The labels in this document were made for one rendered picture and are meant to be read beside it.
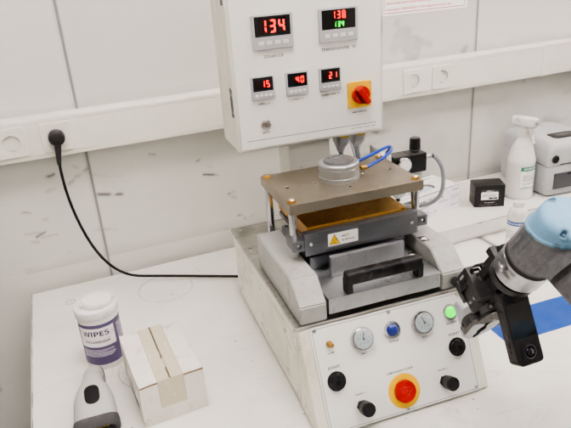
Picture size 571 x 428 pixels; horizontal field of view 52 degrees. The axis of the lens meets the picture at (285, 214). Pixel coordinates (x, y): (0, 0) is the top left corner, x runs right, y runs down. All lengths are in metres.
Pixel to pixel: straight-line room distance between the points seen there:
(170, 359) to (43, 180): 0.65
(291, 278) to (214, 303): 0.47
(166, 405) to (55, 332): 0.45
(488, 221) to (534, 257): 0.92
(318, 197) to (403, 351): 0.31
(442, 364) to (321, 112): 0.55
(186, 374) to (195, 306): 0.38
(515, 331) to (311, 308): 0.32
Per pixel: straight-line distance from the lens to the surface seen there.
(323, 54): 1.23
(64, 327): 1.50
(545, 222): 0.81
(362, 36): 1.26
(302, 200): 1.05
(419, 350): 1.11
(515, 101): 2.14
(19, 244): 1.66
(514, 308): 0.95
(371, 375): 1.08
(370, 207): 1.14
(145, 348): 1.19
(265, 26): 1.18
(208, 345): 1.32
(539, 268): 0.85
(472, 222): 1.74
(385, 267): 1.04
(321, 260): 1.11
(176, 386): 1.12
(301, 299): 1.01
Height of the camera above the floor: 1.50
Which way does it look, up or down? 23 degrees down
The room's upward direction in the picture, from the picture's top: 4 degrees counter-clockwise
